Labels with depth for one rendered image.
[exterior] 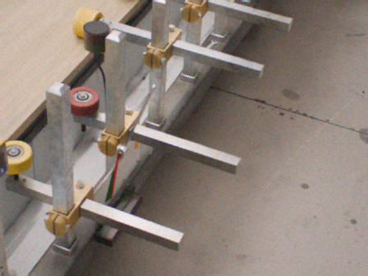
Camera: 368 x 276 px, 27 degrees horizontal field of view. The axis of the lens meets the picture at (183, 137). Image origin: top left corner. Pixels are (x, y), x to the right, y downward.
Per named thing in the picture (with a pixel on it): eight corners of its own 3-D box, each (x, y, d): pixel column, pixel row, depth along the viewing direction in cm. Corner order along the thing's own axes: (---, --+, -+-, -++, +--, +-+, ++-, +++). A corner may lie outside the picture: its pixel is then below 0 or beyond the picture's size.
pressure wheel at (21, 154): (29, 172, 184) (25, 135, 176) (39, 193, 178) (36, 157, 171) (-4, 180, 181) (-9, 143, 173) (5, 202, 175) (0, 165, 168)
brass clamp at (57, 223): (95, 201, 179) (95, 186, 176) (66, 241, 170) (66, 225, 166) (72, 193, 181) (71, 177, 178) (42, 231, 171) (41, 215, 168)
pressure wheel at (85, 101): (104, 126, 198) (104, 90, 191) (89, 144, 193) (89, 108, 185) (77, 117, 200) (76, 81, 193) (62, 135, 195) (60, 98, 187)
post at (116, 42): (123, 187, 200) (126, 30, 169) (117, 196, 197) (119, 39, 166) (111, 183, 201) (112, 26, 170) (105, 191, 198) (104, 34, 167)
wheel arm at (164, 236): (183, 244, 171) (184, 231, 168) (177, 255, 168) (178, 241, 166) (14, 182, 182) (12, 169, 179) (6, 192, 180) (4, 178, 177)
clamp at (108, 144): (140, 127, 195) (140, 112, 192) (116, 159, 185) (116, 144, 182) (120, 121, 196) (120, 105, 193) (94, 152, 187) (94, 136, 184)
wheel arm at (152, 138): (239, 169, 185) (241, 156, 183) (234, 177, 183) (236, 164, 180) (80, 117, 197) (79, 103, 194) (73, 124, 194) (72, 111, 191)
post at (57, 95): (76, 247, 181) (70, 83, 149) (69, 257, 178) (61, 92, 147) (63, 242, 181) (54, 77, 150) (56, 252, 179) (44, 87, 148)
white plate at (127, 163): (140, 160, 203) (142, 131, 197) (94, 225, 185) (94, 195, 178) (139, 159, 204) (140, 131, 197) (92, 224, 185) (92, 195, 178)
